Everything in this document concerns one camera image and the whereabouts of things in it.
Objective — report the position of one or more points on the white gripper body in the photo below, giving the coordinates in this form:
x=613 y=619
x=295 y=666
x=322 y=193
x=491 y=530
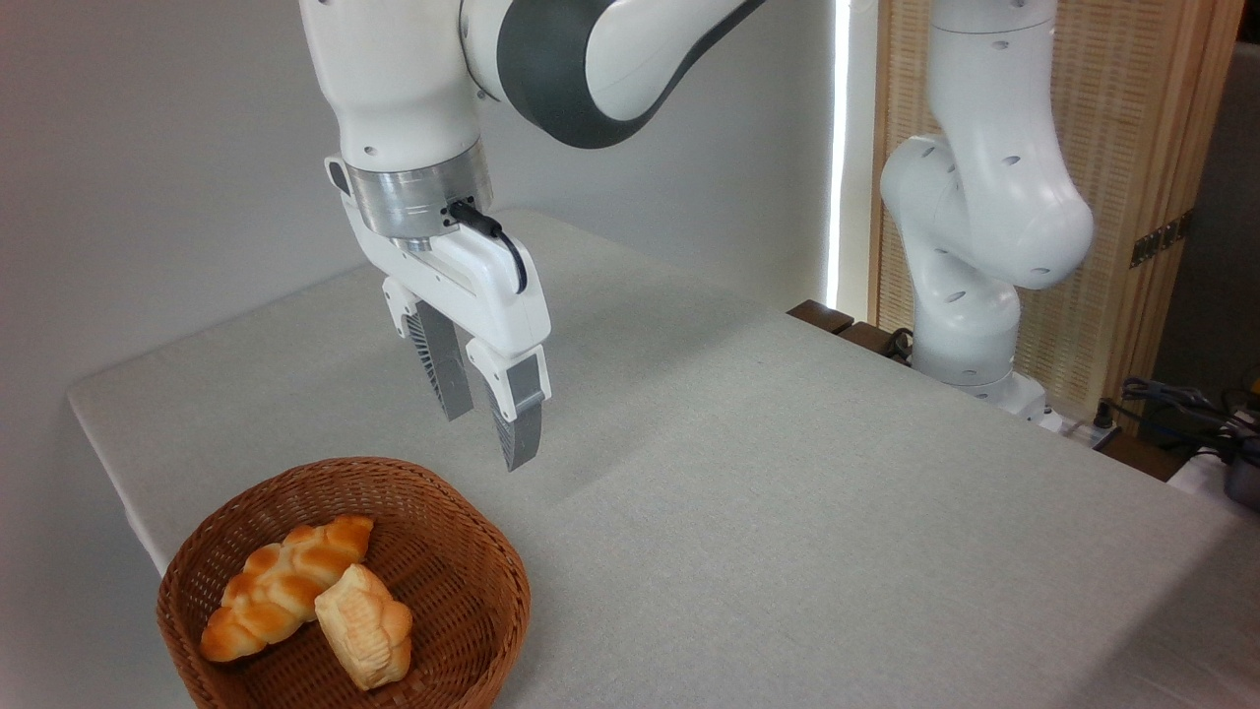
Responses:
x=463 y=286

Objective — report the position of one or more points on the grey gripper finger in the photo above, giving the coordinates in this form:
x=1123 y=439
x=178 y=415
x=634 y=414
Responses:
x=522 y=423
x=448 y=374

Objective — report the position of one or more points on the pale rectangular bread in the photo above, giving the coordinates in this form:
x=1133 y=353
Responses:
x=366 y=630

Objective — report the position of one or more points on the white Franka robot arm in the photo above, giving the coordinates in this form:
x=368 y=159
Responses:
x=394 y=79

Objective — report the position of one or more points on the braided golden bread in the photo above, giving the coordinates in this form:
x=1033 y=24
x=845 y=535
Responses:
x=281 y=581

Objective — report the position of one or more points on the brown wicker basket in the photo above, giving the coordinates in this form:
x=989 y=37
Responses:
x=453 y=581

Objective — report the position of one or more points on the grey fabric tablecloth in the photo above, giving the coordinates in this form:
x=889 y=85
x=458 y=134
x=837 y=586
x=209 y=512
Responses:
x=787 y=492

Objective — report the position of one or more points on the white power strip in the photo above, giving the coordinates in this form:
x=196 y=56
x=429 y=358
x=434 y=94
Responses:
x=1078 y=428

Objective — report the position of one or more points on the dark metal screen hinge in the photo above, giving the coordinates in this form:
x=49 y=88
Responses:
x=1162 y=239

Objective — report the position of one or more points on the wooden bamboo folding screen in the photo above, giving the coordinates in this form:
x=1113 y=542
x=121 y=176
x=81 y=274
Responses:
x=1132 y=98

